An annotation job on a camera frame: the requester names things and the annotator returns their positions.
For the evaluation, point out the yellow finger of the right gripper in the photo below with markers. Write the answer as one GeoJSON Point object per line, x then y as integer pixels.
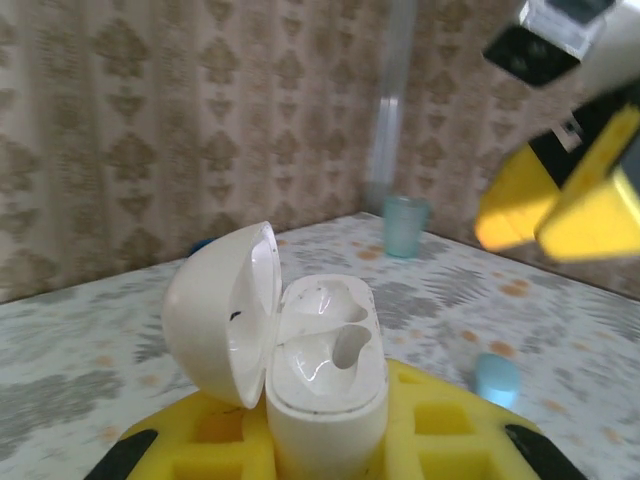
{"type": "Point", "coordinates": [595, 220]}
{"type": "Point", "coordinates": [515, 210]}

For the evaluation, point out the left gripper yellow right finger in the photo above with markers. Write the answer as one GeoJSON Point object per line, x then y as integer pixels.
{"type": "Point", "coordinates": [450, 440]}

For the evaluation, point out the floral patterned tablecloth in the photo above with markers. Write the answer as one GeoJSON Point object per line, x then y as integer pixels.
{"type": "Point", "coordinates": [100, 325]}

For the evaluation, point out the white earbud charging case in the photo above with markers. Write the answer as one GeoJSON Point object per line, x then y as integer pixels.
{"type": "Point", "coordinates": [320, 430]}

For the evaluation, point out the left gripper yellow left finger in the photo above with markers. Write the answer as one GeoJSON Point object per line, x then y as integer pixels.
{"type": "Point", "coordinates": [220, 445]}

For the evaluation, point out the dark blue cup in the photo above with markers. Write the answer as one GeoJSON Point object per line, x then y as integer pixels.
{"type": "Point", "coordinates": [200, 246]}

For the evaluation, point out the light blue translucent cup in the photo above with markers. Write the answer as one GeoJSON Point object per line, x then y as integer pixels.
{"type": "Point", "coordinates": [405, 230]}

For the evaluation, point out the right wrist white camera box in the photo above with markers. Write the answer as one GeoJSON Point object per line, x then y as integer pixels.
{"type": "Point", "coordinates": [535, 55]}

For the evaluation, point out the aluminium frame post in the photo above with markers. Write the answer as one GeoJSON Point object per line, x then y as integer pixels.
{"type": "Point", "coordinates": [392, 125]}

